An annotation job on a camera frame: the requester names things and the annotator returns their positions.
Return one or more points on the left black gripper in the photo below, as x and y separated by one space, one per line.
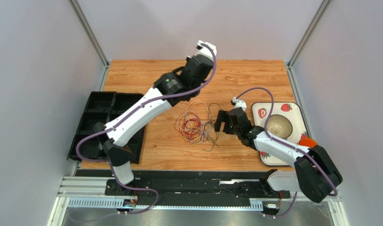
187 61

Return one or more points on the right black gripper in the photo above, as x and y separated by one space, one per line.
228 119

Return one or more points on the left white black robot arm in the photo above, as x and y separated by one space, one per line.
181 84

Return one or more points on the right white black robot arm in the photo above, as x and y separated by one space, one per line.
315 174

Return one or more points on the strawberry pattern white tray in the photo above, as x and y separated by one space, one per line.
290 111

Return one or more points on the beige ceramic bowl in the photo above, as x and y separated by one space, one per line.
280 126

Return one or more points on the orange plastic cup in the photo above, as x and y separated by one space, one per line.
308 142

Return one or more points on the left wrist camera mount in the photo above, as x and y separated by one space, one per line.
206 49

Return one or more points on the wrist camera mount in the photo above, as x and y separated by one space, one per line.
239 103
206 49

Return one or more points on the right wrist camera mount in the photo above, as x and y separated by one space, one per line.
239 103

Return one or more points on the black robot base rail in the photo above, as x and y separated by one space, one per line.
190 188

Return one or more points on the left aluminium frame post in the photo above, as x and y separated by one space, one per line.
89 31

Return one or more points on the aluminium frame post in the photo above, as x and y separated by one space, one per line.
321 11
89 31

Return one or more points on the right aluminium frame post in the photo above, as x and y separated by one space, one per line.
321 11

